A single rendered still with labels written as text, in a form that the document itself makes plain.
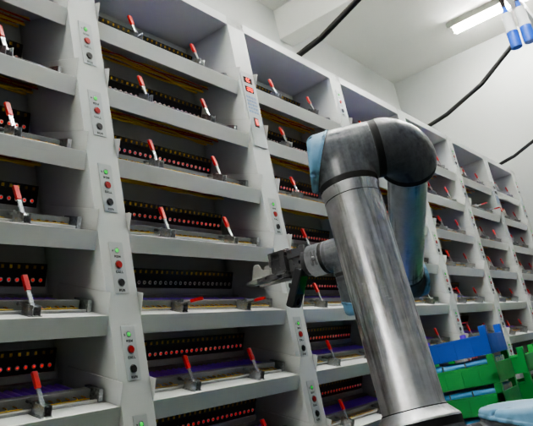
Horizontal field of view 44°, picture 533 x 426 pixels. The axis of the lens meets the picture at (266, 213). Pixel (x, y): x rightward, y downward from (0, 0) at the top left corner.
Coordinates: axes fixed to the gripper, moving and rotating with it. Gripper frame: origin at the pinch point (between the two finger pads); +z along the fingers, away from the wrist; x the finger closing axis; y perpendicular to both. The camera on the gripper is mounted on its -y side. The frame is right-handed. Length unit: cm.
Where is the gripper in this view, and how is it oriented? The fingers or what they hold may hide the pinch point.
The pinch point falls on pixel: (254, 286)
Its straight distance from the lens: 194.7
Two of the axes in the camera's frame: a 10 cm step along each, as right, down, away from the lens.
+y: -1.9, -9.5, 2.5
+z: -8.1, 2.9, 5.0
